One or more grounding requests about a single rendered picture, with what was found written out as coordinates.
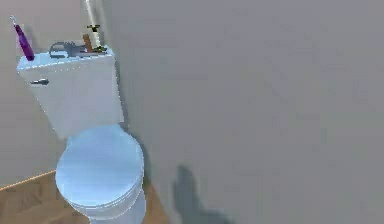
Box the white toilet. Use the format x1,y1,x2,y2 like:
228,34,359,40
16,46,147,224

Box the purple spray bottle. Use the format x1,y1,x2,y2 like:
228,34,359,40
9,15,36,62

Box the grey scissors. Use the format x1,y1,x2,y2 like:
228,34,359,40
48,41,88,60

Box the brown stick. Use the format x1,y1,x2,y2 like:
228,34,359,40
82,33,94,54

